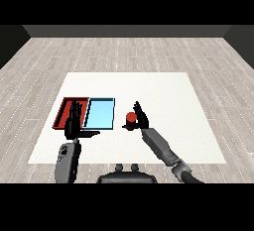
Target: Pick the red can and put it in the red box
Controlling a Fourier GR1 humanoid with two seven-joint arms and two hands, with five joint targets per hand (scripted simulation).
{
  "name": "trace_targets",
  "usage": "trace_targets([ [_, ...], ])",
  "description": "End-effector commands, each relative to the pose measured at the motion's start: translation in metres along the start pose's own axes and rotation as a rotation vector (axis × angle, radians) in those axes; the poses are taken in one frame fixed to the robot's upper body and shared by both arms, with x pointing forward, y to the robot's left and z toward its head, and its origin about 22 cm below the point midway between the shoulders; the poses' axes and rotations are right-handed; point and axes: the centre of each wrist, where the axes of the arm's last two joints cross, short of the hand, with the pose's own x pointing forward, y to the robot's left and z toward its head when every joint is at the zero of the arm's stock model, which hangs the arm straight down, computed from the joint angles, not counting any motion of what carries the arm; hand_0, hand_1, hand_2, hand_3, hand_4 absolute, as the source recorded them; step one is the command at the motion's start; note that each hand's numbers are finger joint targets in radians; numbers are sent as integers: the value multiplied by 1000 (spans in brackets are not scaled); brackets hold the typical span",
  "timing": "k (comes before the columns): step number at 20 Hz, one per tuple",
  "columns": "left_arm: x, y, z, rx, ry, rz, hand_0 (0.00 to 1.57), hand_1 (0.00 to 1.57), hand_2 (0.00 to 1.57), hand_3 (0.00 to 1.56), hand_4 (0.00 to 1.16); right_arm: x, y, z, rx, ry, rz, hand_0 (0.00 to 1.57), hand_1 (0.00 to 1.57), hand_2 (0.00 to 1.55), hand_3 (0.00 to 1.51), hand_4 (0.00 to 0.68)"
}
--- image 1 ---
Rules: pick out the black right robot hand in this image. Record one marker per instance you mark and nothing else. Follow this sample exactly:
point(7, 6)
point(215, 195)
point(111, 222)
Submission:
point(142, 118)

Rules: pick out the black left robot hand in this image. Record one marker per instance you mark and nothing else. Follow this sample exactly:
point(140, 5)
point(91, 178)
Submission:
point(73, 126)

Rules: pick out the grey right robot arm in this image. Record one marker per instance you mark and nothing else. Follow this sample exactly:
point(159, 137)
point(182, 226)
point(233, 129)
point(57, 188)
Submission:
point(165, 152)

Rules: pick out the small red can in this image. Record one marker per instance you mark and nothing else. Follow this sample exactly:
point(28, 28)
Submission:
point(131, 118)

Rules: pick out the red shallow open box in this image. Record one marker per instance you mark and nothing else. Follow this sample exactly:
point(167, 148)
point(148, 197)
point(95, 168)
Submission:
point(64, 112)

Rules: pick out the light blue shallow open box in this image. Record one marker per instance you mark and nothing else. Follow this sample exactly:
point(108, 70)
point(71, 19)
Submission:
point(99, 113)

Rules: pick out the dark grey robot body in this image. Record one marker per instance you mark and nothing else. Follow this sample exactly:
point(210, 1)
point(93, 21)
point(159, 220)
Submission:
point(127, 176)

